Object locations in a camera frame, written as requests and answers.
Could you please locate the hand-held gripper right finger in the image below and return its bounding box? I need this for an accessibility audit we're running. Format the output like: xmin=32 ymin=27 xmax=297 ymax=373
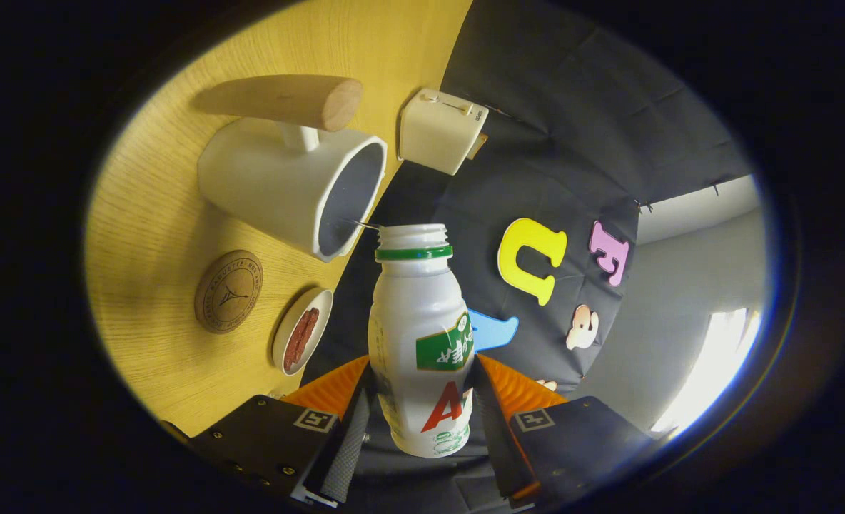
xmin=471 ymin=353 xmax=655 ymax=509

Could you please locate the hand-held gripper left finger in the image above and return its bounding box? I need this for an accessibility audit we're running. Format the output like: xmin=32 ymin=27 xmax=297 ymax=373
xmin=187 ymin=355 xmax=373 ymax=509

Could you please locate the white juice bottle green label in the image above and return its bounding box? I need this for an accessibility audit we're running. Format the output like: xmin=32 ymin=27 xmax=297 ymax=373
xmin=368 ymin=223 xmax=476 ymax=459

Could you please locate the round cork coaster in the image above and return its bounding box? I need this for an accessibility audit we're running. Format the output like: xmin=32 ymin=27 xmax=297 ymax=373
xmin=194 ymin=249 xmax=264 ymax=335

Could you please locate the white cup wooden handle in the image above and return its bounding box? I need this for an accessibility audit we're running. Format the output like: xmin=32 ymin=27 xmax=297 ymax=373
xmin=193 ymin=74 xmax=389 ymax=263

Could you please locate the red meat slice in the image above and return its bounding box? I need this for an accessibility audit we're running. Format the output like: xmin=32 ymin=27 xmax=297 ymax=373
xmin=294 ymin=307 xmax=320 ymax=365
xmin=283 ymin=314 xmax=309 ymax=372

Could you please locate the white round plate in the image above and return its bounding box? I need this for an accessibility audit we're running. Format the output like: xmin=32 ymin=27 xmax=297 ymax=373
xmin=272 ymin=287 xmax=335 ymax=377

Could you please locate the white toaster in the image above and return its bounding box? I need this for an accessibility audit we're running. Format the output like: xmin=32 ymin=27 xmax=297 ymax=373
xmin=398 ymin=88 xmax=490 ymax=176

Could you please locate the wooden table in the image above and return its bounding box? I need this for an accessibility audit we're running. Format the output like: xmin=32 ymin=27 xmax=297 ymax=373
xmin=84 ymin=0 xmax=475 ymax=438

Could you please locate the black backdrop cloth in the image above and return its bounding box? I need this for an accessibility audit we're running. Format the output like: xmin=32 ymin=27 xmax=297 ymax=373
xmin=301 ymin=0 xmax=755 ymax=514

